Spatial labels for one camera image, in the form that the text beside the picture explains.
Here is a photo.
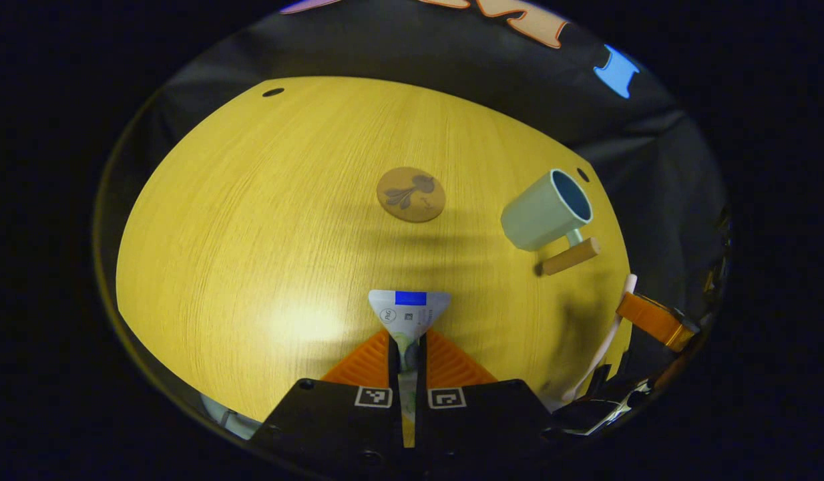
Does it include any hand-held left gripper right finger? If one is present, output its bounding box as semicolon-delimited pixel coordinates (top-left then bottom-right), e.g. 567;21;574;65
415;327;560;478

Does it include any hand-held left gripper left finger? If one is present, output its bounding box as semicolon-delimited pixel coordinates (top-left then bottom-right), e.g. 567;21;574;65
248;327;406;478

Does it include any pale pink toothbrush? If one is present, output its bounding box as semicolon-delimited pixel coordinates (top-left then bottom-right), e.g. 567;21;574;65
562;274;638;402

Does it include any white toothpaste tube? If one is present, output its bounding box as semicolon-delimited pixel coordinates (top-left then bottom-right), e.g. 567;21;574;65
368;289;452;448

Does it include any pale green cup wooden handle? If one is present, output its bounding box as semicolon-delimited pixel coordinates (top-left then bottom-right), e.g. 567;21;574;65
500;168;602;277

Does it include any round brown coaster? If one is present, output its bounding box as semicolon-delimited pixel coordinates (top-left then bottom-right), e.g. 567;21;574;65
376;166;447;223

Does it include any white curved object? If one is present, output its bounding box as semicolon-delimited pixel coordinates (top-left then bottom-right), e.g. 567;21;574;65
200;393;262;440

